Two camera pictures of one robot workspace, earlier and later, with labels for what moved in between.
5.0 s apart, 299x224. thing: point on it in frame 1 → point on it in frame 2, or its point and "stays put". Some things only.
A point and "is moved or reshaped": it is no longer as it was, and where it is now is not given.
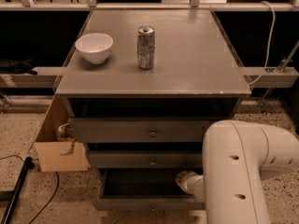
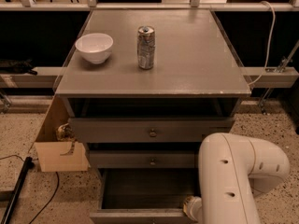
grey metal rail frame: x=46 y=77 stays put
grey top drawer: x=139 y=129 stays put
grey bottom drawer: x=145 y=189 is moved or reshaped
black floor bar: x=28 y=164 stays put
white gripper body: x=188 y=181 → x=192 y=204
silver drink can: x=146 y=48 stays put
